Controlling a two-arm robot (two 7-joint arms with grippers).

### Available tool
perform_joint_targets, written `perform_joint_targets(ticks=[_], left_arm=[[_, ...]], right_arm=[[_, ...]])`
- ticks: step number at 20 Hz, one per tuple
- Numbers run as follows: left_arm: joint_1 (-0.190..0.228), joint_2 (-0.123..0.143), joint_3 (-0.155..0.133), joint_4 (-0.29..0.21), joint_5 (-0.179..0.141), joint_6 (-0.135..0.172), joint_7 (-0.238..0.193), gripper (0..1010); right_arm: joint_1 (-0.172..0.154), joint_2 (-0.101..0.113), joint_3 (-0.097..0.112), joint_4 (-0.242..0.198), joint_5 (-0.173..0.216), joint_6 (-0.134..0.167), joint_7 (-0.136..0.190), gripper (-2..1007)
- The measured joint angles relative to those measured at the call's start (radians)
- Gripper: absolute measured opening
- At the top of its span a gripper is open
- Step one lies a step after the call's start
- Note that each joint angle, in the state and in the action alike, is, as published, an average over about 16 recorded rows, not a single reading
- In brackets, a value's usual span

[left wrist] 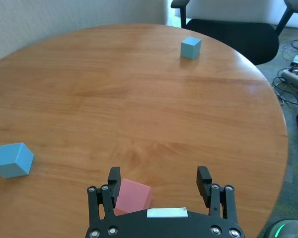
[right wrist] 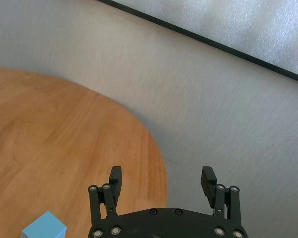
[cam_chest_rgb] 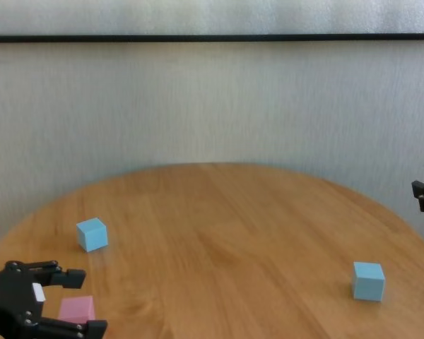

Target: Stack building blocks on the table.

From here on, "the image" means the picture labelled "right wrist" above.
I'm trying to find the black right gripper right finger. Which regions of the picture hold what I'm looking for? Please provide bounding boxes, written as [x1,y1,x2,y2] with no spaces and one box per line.
[200,166,242,222]

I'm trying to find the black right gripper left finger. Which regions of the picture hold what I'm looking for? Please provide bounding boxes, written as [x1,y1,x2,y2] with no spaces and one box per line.
[87,165,124,224]

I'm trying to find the blue cube block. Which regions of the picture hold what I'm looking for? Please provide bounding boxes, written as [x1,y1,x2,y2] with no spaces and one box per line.
[21,211,67,238]

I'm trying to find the black wall trim strip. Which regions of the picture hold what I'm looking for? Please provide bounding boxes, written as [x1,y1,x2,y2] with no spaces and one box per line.
[96,0,298,85]

